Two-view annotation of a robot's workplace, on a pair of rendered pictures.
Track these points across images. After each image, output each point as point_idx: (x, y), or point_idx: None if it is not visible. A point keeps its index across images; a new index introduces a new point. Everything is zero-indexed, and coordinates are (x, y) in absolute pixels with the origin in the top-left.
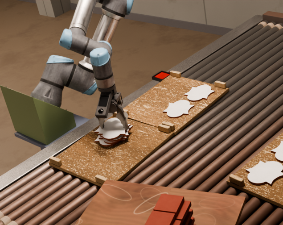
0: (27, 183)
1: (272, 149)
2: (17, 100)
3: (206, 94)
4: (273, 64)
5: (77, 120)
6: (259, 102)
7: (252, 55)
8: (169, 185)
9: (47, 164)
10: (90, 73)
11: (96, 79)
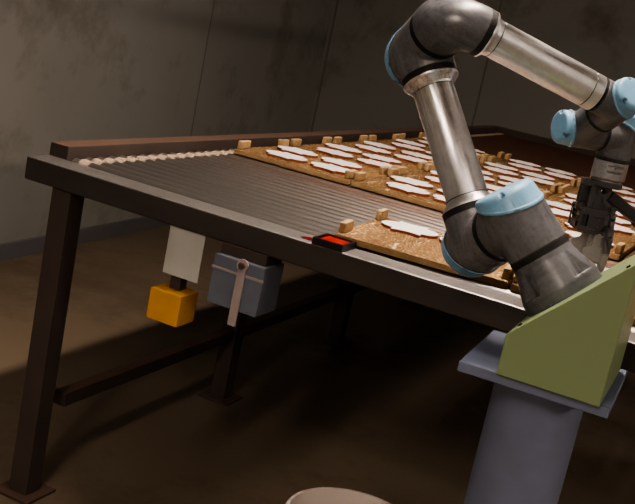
0: None
1: None
2: None
3: (415, 226)
4: (281, 191)
5: (504, 340)
6: (410, 219)
7: (241, 192)
8: None
9: None
10: None
11: (627, 165)
